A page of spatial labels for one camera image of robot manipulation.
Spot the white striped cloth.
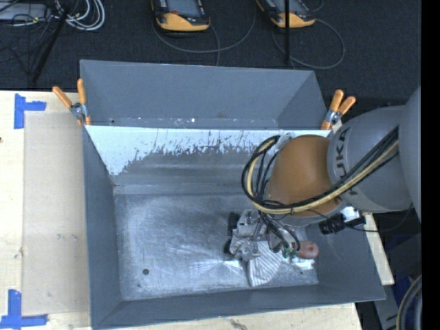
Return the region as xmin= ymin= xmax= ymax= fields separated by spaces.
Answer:
xmin=239 ymin=241 xmax=288 ymax=288

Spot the white crumpled object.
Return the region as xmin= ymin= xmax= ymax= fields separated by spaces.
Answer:
xmin=290 ymin=256 xmax=316 ymax=272

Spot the grey metal bin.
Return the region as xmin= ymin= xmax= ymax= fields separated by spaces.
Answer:
xmin=78 ymin=59 xmax=387 ymax=330

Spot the pale flat board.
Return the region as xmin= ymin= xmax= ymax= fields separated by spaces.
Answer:
xmin=21 ymin=111 xmax=91 ymax=318

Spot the red-brown ring-ended object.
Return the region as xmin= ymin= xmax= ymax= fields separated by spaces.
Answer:
xmin=296 ymin=240 xmax=320 ymax=260

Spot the black cylinder on white bracket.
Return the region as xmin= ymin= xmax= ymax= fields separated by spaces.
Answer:
xmin=318 ymin=206 xmax=367 ymax=236

